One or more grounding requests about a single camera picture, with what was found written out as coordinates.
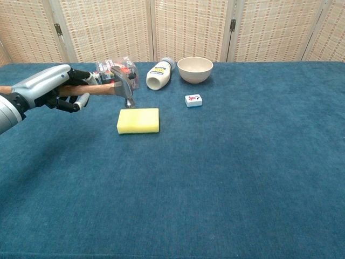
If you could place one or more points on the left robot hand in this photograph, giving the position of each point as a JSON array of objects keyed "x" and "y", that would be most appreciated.
[{"x": 43, "y": 83}]

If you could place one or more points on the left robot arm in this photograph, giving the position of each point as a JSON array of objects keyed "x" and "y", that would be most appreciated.
[{"x": 9, "y": 114}]

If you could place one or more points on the yellow sponge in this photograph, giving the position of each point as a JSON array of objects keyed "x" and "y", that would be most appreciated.
[{"x": 138, "y": 120}]

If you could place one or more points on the clear box of red pins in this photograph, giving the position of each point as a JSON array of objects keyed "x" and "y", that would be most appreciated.
[{"x": 129, "y": 70}]

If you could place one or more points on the cream plastic bottle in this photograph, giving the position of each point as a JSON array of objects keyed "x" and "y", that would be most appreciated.
[{"x": 158, "y": 75}]

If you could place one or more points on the white mahjong tile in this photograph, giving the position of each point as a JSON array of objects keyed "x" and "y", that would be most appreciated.
[{"x": 193, "y": 101}]

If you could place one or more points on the beige bowl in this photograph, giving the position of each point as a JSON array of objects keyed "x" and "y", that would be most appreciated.
[{"x": 195, "y": 69}]

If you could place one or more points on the woven folding screen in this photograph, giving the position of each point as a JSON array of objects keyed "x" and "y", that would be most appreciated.
[{"x": 188, "y": 29}]

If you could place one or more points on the blue table cloth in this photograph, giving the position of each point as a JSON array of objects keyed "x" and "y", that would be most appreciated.
[{"x": 205, "y": 172}]

